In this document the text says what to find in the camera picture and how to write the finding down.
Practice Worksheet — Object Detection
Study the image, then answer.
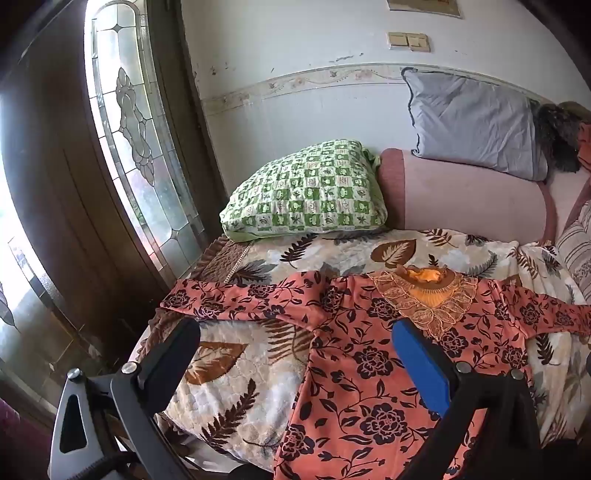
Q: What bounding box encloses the green checked pillow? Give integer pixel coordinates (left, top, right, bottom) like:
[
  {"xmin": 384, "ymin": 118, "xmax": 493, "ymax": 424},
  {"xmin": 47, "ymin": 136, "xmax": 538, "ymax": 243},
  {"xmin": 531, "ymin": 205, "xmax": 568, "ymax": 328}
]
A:
[{"xmin": 220, "ymin": 138, "xmax": 387, "ymax": 243}]

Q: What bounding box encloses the grey pillow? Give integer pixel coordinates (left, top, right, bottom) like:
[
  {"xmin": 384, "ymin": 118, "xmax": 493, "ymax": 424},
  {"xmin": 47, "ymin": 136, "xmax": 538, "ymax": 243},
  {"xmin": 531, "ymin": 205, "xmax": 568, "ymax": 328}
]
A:
[{"xmin": 401, "ymin": 67, "xmax": 550, "ymax": 182}]

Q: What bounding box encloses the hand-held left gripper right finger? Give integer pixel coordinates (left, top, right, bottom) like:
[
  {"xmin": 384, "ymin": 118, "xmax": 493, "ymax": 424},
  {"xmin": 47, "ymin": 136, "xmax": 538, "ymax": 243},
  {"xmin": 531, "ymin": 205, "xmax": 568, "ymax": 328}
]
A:
[{"xmin": 392, "ymin": 318, "xmax": 541, "ymax": 480}]

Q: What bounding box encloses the leaf print blanket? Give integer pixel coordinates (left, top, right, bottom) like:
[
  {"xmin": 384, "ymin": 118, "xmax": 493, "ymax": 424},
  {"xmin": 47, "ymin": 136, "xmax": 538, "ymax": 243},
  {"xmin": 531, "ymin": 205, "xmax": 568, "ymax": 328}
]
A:
[{"xmin": 157, "ymin": 228, "xmax": 591, "ymax": 472}]

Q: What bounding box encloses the small framed wall picture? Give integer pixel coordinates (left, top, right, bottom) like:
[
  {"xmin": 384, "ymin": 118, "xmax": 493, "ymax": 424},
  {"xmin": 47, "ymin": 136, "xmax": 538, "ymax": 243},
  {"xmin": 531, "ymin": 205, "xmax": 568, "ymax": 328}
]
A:
[{"xmin": 387, "ymin": 0, "xmax": 463, "ymax": 19}]

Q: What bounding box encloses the striped floral cushion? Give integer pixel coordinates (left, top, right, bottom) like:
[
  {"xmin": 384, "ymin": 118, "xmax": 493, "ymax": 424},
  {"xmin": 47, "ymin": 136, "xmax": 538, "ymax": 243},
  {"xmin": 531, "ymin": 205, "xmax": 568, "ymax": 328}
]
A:
[{"xmin": 556, "ymin": 198, "xmax": 591, "ymax": 305}]

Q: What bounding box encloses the maroon clothing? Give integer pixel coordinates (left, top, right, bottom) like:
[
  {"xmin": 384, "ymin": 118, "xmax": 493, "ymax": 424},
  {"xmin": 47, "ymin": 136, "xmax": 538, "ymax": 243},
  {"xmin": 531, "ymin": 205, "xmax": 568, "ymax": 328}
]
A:
[{"xmin": 0, "ymin": 399, "xmax": 51, "ymax": 480}]

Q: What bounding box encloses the stained glass wooden door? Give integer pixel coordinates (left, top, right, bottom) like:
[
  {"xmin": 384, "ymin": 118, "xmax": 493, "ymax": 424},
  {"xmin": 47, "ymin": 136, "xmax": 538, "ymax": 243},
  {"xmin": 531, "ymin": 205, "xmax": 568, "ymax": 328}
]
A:
[{"xmin": 0, "ymin": 0, "xmax": 227, "ymax": 416}]

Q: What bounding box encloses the pink sofa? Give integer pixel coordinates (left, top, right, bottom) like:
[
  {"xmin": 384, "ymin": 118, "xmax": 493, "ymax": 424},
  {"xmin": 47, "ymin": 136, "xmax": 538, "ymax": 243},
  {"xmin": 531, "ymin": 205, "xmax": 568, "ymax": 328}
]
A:
[{"xmin": 378, "ymin": 148, "xmax": 591, "ymax": 245}]

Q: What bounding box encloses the plain orange cloth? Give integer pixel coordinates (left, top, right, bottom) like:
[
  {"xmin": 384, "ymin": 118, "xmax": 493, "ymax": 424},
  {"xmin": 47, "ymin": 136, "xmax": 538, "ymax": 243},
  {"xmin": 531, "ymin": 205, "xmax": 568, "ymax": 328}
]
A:
[{"xmin": 576, "ymin": 121, "xmax": 591, "ymax": 169}]

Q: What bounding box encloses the dark furry cloth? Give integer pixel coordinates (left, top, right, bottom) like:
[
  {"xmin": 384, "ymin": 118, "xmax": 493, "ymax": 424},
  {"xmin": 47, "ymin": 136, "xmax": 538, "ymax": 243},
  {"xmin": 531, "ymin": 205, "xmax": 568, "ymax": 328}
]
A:
[{"xmin": 531, "ymin": 102, "xmax": 591, "ymax": 174}]

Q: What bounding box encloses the orange floral garment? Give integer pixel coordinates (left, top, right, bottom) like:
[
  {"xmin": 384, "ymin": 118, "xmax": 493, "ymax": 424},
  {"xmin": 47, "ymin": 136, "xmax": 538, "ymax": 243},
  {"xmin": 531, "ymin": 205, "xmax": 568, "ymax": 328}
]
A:
[{"xmin": 159, "ymin": 267, "xmax": 591, "ymax": 480}]

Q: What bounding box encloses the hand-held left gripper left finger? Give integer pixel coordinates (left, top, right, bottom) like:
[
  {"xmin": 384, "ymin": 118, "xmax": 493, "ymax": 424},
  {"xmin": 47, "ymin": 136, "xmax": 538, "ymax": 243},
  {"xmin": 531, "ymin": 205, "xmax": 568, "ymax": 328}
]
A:
[{"xmin": 48, "ymin": 318, "xmax": 201, "ymax": 480}]

